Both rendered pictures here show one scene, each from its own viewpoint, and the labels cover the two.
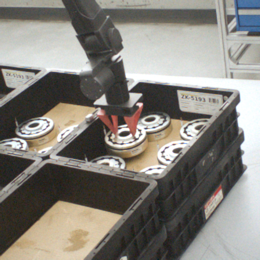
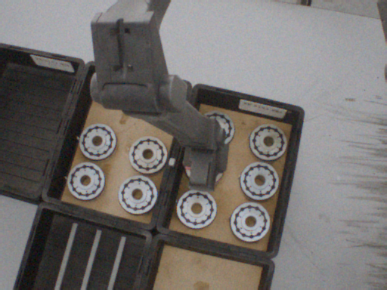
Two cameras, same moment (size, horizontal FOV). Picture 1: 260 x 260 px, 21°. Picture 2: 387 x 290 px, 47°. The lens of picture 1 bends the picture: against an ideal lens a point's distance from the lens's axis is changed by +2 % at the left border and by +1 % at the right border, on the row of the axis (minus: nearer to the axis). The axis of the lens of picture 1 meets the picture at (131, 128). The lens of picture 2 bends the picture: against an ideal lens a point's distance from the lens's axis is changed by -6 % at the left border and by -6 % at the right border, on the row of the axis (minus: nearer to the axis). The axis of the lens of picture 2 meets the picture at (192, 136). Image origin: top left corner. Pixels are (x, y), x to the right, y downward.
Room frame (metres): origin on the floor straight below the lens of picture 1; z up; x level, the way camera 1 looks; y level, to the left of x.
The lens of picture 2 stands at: (1.18, 0.16, 2.05)
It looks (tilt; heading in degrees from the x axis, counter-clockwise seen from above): 72 degrees down; 337
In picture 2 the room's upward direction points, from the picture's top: 1 degrees counter-clockwise
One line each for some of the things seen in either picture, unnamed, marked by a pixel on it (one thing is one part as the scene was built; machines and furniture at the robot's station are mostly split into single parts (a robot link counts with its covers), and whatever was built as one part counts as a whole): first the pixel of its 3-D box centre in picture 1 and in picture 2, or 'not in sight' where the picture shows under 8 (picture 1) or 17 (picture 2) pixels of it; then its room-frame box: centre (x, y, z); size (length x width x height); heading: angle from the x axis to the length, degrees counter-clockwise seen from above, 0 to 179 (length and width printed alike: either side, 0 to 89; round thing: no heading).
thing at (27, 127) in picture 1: (34, 126); (97, 140); (1.63, 0.25, 0.86); 0.05 x 0.05 x 0.01
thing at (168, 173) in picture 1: (148, 127); (233, 168); (1.41, -0.04, 0.92); 0.40 x 0.30 x 0.02; 143
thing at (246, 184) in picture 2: (179, 153); (259, 180); (1.36, -0.10, 0.86); 0.10 x 0.10 x 0.01
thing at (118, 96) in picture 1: (116, 92); (206, 152); (1.45, 0.02, 1.00); 0.10 x 0.07 x 0.07; 59
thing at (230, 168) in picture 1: (158, 182); not in sight; (1.41, -0.04, 0.76); 0.40 x 0.30 x 0.12; 143
